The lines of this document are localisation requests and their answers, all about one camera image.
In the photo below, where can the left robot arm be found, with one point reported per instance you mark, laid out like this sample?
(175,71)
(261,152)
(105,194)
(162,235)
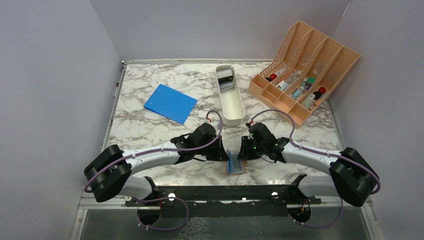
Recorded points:
(111,173)

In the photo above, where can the tan leather card holder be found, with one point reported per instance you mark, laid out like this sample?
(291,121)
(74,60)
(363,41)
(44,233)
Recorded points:
(234,165)

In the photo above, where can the blue folder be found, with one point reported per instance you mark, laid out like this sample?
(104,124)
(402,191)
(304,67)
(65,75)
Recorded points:
(171,103)

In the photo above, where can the orange desk organizer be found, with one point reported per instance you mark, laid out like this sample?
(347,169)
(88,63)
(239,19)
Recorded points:
(304,52)

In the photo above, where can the green cap bottle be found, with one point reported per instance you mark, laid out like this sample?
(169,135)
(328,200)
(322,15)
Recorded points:
(308,81)

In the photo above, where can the black mounting rail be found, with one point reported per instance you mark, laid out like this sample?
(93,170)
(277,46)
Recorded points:
(278,194)

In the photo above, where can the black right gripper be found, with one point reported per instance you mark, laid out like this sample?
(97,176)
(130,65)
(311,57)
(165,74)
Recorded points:
(245,153)

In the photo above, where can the red cap bottle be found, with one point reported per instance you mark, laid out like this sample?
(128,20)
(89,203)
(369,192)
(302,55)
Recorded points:
(319,93)

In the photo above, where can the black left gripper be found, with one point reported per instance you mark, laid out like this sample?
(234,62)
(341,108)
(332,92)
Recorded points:
(220,154)

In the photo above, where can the white oblong plastic tray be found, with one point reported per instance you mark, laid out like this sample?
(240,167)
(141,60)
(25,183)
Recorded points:
(232,107)

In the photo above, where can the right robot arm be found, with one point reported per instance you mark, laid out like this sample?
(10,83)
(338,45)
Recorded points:
(347,173)

